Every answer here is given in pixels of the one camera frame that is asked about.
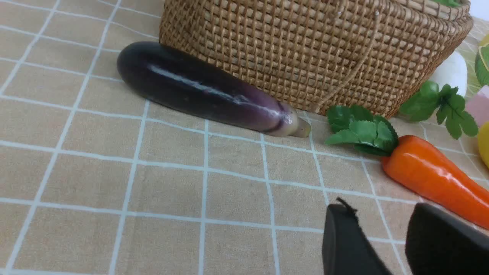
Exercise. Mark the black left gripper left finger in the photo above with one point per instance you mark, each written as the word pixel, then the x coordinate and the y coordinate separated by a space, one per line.
pixel 346 249

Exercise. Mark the orange toy carrot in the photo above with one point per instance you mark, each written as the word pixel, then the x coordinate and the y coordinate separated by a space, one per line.
pixel 411 161

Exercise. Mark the purple toy eggplant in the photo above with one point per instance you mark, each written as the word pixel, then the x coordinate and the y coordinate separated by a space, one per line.
pixel 185 83

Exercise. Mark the pink foam cube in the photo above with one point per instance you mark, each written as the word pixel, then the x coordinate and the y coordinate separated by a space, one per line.
pixel 478 106

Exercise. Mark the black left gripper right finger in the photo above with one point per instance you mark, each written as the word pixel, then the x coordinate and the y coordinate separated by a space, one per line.
pixel 437 243

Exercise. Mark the white toy radish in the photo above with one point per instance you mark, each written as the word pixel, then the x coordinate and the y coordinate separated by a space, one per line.
pixel 442 97

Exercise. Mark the woven rattan basket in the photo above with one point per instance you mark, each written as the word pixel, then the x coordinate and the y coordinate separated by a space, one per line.
pixel 317 53

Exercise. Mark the yellow toy lemon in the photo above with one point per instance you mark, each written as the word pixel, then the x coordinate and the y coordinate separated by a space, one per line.
pixel 483 143

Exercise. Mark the checkered beige tablecloth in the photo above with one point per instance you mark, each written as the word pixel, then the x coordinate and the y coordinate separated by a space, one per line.
pixel 95 179

